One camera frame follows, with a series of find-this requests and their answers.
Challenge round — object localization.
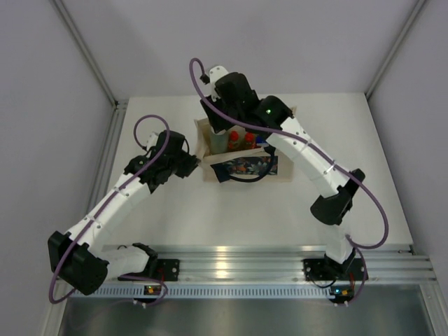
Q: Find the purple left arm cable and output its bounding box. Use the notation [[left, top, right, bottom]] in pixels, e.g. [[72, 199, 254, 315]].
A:
[[48, 114, 172, 309]]

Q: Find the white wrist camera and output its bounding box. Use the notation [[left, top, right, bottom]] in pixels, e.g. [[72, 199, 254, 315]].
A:
[[145, 132, 159, 151], [209, 65, 229, 102]]

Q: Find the beige canvas tote bag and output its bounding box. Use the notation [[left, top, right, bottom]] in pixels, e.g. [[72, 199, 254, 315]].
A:
[[195, 118, 294, 183]]

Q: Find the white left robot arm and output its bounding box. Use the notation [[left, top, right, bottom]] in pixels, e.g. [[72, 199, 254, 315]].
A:
[[48, 131, 200, 295]]

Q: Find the yellow bottle red cap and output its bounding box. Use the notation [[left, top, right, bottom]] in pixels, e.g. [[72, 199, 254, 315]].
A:
[[243, 132, 256, 150], [227, 130, 241, 151]]

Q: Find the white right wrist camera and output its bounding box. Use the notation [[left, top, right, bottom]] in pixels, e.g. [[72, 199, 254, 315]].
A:
[[209, 65, 229, 102]]

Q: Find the left aluminium frame post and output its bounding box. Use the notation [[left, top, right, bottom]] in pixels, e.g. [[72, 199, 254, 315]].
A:
[[49, 0, 118, 109]]

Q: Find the aluminium frame post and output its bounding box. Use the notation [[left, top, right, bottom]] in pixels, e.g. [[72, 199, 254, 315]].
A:
[[49, 0, 118, 109], [365, 0, 430, 101]]

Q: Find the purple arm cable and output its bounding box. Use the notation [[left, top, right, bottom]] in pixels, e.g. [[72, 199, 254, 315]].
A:
[[48, 114, 172, 309], [188, 57, 388, 307]]

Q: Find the green pump bottle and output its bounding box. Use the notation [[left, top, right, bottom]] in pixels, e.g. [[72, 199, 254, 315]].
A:
[[210, 130, 228, 155]]

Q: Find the blue pump bottle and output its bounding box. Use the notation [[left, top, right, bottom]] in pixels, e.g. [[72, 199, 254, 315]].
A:
[[255, 136, 268, 148]]

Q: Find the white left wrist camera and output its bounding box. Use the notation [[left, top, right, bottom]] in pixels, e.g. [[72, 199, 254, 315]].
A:
[[145, 132, 159, 151]]

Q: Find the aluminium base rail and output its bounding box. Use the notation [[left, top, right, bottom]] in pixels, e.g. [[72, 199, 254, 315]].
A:
[[158, 246, 436, 286]]

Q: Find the white slotted cable duct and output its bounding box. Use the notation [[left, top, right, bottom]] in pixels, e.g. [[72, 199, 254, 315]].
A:
[[88, 283, 351, 299]]

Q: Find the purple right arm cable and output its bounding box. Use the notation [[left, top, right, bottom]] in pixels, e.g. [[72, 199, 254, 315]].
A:
[[188, 57, 388, 307]]

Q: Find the right aluminium frame post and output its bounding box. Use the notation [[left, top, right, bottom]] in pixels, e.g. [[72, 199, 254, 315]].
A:
[[365, 0, 430, 101]]

